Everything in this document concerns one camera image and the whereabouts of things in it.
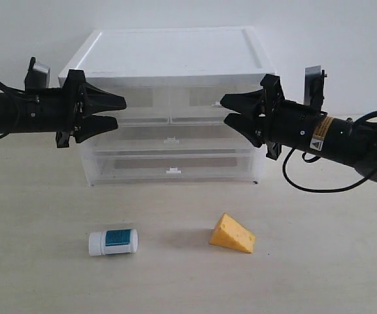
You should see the white pill bottle blue label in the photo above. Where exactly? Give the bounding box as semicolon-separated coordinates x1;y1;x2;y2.
88;229;139;256

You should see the clear bottom wide drawer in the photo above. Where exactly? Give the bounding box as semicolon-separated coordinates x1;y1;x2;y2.
81;149;263;185

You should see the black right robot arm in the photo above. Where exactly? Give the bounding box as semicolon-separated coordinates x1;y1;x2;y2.
220;70;377;191

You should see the white plastic drawer cabinet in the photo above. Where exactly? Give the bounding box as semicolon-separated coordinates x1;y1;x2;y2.
58;26;275;186

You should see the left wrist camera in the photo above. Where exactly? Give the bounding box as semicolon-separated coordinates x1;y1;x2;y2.
24;56;50;90

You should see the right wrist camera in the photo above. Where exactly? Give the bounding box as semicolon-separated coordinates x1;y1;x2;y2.
304;65;326;111

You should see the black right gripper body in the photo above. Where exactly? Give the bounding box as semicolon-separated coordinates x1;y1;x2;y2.
257;74;325;160

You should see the clear middle wide drawer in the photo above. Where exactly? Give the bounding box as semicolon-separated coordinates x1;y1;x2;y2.
82;124;253;151

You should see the black right camera cable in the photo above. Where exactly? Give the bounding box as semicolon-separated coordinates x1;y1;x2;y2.
282;109;377;192

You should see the yellow cheese wedge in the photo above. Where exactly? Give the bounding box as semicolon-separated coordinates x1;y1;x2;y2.
209;213;256;254

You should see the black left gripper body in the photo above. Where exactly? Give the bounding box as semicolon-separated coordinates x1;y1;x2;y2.
25;69;86;148

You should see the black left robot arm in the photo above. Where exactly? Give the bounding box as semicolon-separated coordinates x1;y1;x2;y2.
0;69;127;148

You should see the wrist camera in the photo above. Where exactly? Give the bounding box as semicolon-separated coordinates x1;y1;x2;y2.
24;56;50;90
304;65;326;111

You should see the clear wide drawer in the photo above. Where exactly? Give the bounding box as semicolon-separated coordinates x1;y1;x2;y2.
81;149;263;185
82;124;253;151

